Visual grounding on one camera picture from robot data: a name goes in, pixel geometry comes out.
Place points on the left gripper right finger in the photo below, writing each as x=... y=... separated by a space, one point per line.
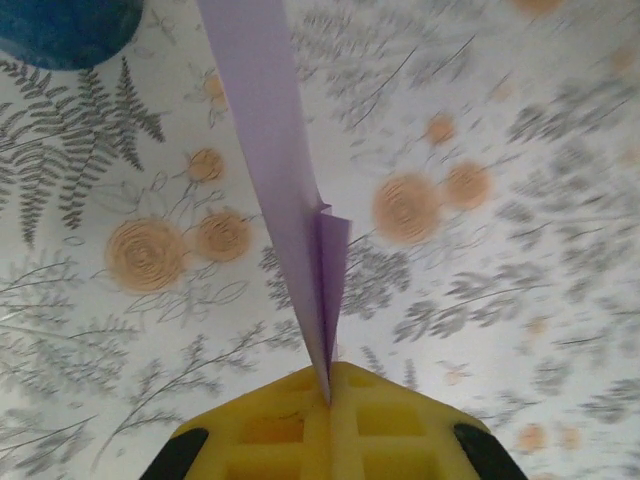
x=400 y=440

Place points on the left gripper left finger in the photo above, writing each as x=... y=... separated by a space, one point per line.
x=250 y=440

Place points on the dark blue mug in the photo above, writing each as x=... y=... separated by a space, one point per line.
x=60 y=30

